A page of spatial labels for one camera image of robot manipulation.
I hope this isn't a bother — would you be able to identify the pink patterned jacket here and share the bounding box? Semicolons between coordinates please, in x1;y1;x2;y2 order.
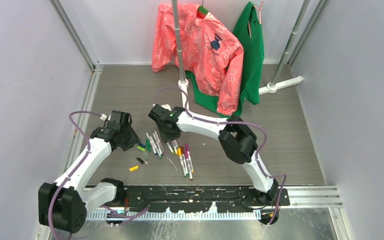
151;3;244;116

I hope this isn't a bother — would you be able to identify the black pen cap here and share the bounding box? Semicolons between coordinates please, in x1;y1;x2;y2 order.
136;157;145;165

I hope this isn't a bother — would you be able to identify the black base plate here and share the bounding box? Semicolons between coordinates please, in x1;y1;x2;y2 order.
106;185;290;214

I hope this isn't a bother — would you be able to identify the right rack pole with foot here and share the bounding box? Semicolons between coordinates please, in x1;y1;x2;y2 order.
258;0;311;96

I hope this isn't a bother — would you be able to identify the yellow pen cap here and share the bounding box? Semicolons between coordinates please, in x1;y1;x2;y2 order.
129;165;139;172

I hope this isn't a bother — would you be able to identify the clear pen cap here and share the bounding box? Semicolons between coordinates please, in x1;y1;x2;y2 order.
143;151;150;161

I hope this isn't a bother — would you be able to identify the left rack pole with foot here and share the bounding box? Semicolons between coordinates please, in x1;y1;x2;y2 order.
171;0;189;110

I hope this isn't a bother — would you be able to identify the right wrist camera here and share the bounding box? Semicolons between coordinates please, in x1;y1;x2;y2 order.
161;104;172;111

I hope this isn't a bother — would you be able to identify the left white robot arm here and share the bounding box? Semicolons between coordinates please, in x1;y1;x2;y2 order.
38;110;141;239

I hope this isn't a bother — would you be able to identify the brown cap marker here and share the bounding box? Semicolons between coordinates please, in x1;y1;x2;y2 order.
179;146;189;176

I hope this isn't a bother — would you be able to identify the lower magenta cap marker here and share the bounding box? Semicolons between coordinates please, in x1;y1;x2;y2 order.
183;149;194;181

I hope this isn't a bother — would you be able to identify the green clip pen cap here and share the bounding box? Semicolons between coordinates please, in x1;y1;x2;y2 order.
145;138;153;152

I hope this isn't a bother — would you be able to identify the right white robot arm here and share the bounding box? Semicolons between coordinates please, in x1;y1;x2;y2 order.
148;104;279;206

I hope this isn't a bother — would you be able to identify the blue cap marker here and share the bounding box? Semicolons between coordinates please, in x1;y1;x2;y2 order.
154;130;165;155

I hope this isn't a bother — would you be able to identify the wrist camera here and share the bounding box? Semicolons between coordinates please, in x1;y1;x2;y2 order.
161;104;172;111
100;113;112;122

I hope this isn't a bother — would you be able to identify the green garment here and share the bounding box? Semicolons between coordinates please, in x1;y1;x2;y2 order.
185;1;265;120

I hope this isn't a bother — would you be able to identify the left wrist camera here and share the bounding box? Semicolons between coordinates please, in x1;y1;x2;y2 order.
100;113;112;122

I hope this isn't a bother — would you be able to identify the rack pole with foot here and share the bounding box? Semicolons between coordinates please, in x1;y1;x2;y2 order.
171;0;189;110
258;0;311;96

